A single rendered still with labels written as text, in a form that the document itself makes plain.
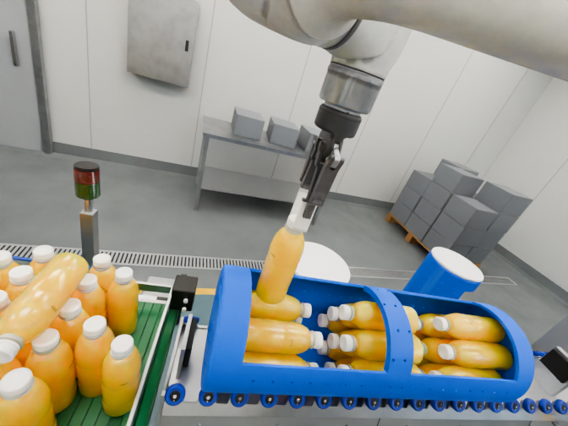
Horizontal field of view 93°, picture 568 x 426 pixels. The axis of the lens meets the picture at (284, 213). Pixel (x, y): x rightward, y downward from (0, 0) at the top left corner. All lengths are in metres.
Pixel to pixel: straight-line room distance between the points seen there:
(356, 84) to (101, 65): 3.49
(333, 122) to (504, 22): 0.25
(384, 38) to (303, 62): 3.38
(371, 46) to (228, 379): 0.63
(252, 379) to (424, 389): 0.44
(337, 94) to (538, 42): 0.25
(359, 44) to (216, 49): 3.24
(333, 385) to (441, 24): 0.66
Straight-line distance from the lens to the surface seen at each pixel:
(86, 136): 4.04
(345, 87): 0.45
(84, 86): 3.89
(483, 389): 0.99
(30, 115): 4.12
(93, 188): 0.99
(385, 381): 0.78
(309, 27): 0.34
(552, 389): 1.56
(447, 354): 0.96
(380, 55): 0.45
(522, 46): 0.28
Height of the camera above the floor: 1.67
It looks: 27 degrees down
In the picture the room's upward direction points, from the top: 19 degrees clockwise
